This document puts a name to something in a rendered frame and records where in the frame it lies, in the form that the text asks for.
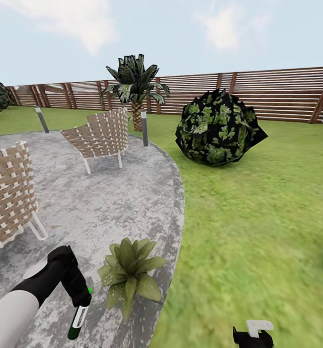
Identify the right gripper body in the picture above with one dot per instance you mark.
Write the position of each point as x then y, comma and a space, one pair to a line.
246, 341

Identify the pot plant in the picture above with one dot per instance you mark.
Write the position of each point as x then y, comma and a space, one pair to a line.
127, 273

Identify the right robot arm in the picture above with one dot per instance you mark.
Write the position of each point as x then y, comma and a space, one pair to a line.
253, 338

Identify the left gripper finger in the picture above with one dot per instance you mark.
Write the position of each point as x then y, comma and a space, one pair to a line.
86, 302

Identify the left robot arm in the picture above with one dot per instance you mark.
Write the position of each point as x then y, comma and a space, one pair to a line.
20, 305

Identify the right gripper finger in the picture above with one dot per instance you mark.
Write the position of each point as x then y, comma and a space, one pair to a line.
236, 341

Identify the insectifuge atomizer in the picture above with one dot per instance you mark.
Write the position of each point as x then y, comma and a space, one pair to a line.
77, 322

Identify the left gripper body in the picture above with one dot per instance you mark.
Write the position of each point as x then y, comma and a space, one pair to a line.
77, 290

